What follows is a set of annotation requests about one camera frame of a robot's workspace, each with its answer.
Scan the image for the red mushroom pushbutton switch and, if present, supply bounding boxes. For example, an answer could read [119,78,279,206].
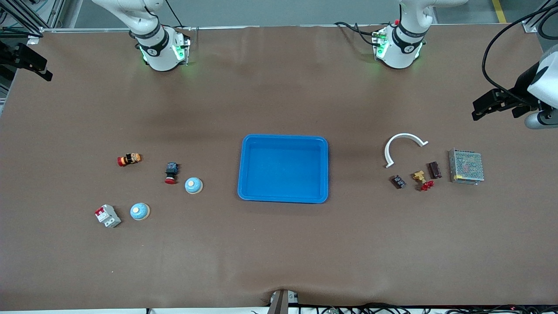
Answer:
[164,162,180,185]

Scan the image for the black base power cable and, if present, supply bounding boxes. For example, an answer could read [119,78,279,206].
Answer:
[334,21,378,46]
[163,0,184,29]

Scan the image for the white curved plastic clamp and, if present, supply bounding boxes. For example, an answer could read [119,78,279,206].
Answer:
[384,133,429,169]

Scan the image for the blue plastic tray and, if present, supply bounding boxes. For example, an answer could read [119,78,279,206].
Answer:
[238,134,329,204]

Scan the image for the metal mesh power supply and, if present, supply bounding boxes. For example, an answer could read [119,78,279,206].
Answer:
[449,148,485,185]

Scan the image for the blue call bell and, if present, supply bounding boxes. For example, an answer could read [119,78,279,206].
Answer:
[184,177,204,195]
[130,203,151,221]

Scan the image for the white circuit breaker red lever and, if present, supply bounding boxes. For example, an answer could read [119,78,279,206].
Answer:
[95,204,122,229]

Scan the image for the aluminium frame profile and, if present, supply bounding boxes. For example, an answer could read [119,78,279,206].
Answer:
[0,0,66,46]
[522,0,558,34]

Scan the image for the brass valve red handwheel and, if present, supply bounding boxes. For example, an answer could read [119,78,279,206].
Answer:
[413,170,435,191]

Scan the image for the brown table mat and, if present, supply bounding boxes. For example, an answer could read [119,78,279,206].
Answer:
[0,24,558,311]

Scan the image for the grey metal mount bracket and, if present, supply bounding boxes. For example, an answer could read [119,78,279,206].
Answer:
[267,289,299,314]

